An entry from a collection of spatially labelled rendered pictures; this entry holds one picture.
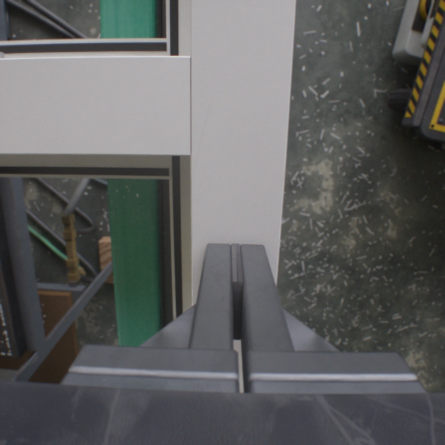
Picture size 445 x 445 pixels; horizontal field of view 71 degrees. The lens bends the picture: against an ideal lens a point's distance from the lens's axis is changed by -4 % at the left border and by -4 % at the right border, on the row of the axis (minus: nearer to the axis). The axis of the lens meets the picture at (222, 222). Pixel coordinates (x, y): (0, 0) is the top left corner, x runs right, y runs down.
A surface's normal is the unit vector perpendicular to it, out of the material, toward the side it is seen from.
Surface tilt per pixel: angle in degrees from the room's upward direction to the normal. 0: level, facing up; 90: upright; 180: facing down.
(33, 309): 90
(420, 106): 0
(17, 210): 90
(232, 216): 0
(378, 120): 0
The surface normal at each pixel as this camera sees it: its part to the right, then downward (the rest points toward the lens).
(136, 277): -0.02, 0.29
